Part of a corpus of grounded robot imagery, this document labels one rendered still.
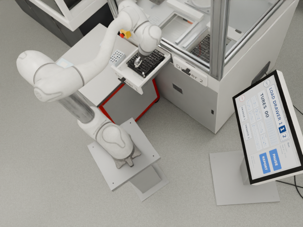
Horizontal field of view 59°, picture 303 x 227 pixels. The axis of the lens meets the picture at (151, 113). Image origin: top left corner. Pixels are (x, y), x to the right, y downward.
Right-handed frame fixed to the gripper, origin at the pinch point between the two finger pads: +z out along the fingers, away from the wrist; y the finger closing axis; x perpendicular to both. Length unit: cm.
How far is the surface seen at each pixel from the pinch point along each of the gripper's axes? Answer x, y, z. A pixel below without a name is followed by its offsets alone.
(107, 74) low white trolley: 16.3, -4.7, 43.6
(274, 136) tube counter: -77, -8, -49
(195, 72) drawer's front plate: -33.4, 19.5, -2.5
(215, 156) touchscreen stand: -101, 5, 61
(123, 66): 8.5, 2.9, 28.0
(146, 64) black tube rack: -3.8, 11.6, 19.0
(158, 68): -12.8, 12.7, 13.4
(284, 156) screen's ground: -83, -15, -54
